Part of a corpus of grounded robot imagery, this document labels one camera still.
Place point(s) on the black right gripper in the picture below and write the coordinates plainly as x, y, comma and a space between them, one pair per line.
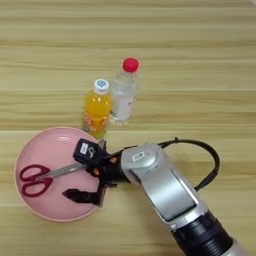
111, 166

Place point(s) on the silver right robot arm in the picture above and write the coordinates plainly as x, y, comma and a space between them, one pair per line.
166, 186

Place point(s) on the pink round plate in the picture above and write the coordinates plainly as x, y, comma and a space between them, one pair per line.
53, 150

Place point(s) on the orange juice bottle white cap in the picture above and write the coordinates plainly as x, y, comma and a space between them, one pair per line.
97, 110

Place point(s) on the clear water bottle red cap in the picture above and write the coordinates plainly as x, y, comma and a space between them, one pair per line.
124, 96

